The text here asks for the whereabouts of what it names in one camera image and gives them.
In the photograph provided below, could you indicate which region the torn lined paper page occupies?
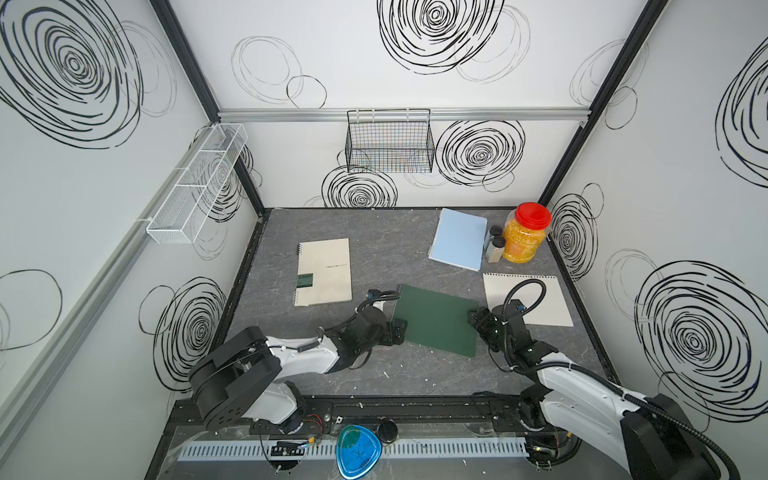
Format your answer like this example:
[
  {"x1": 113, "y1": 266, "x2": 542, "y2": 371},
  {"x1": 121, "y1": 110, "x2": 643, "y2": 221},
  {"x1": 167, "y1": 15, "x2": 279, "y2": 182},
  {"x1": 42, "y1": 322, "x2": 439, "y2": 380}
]
[{"x1": 482, "y1": 272, "x2": 575, "y2": 328}]

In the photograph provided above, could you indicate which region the black round cap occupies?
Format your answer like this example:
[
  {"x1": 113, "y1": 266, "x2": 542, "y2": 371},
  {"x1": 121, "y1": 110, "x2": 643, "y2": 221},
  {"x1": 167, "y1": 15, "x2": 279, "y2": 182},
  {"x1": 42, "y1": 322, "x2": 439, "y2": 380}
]
[{"x1": 376, "y1": 419, "x2": 399, "y2": 445}]

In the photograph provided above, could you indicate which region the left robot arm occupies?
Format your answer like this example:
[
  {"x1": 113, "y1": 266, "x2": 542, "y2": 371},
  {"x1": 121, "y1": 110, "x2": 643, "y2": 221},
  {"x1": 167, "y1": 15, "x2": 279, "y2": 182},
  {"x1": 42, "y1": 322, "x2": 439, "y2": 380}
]
[{"x1": 188, "y1": 304, "x2": 408, "y2": 432}]

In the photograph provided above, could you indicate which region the corn flakes jar red lid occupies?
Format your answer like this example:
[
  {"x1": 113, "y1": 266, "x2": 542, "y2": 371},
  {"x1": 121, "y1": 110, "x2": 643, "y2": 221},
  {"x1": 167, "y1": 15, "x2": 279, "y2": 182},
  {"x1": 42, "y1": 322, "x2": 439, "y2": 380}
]
[{"x1": 503, "y1": 202, "x2": 552, "y2": 264}]

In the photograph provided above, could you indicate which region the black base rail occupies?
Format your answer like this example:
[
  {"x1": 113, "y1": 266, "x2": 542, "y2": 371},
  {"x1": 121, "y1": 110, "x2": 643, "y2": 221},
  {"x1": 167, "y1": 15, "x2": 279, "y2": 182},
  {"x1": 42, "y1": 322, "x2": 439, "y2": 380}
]
[{"x1": 170, "y1": 392, "x2": 577, "y2": 436}]

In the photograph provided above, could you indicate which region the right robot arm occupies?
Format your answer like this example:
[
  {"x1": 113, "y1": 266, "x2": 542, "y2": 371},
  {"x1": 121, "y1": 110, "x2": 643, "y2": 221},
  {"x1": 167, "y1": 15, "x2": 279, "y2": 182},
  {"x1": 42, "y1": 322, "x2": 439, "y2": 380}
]
[{"x1": 467, "y1": 306, "x2": 740, "y2": 479}]

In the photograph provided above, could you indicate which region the black wire wall basket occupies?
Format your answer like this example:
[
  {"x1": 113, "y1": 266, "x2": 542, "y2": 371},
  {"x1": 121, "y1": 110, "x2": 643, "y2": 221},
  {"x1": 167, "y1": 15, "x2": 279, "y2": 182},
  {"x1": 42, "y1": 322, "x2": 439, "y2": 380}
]
[{"x1": 344, "y1": 108, "x2": 436, "y2": 174}]

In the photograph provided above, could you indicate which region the light blue spiral notebook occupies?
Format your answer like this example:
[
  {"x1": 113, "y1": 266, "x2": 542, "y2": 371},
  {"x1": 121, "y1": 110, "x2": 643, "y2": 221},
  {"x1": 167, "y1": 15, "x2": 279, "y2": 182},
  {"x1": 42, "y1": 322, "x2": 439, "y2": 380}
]
[{"x1": 428, "y1": 208, "x2": 488, "y2": 272}]

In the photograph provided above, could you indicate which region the beige powder spice bottle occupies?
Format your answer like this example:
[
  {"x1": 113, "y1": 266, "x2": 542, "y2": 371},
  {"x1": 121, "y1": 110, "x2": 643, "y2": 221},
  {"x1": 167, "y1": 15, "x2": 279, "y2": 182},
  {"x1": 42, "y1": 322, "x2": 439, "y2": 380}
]
[{"x1": 485, "y1": 236, "x2": 506, "y2": 263}]

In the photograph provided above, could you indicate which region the beige spiral notebook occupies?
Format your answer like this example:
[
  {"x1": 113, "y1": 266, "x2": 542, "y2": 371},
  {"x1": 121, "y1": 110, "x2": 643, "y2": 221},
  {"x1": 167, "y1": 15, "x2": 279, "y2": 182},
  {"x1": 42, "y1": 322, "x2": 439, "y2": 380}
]
[{"x1": 293, "y1": 238, "x2": 352, "y2": 307}]

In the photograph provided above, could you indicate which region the white wire wall shelf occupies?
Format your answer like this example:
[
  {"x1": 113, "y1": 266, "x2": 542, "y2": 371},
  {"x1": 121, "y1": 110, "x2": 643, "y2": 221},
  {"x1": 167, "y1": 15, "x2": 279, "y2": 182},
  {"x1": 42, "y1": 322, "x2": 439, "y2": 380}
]
[{"x1": 146, "y1": 123, "x2": 247, "y2": 245}]

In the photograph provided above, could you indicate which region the rear black-capped spice bottle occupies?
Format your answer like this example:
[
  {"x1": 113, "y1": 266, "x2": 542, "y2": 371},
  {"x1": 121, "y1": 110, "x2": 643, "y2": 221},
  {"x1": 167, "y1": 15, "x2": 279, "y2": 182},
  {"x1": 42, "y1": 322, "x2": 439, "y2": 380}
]
[{"x1": 488, "y1": 225, "x2": 503, "y2": 239}]

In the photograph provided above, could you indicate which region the white slotted cable duct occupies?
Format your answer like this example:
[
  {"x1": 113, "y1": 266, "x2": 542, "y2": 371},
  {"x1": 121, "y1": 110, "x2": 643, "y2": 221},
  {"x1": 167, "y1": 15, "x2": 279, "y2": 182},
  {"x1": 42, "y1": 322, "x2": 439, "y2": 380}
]
[{"x1": 176, "y1": 436, "x2": 532, "y2": 463}]

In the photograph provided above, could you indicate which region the green spiral notepad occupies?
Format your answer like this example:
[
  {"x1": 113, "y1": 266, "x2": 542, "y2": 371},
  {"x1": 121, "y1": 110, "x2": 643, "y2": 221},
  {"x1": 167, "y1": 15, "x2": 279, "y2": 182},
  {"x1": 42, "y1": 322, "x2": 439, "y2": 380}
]
[{"x1": 394, "y1": 284, "x2": 479, "y2": 358}]

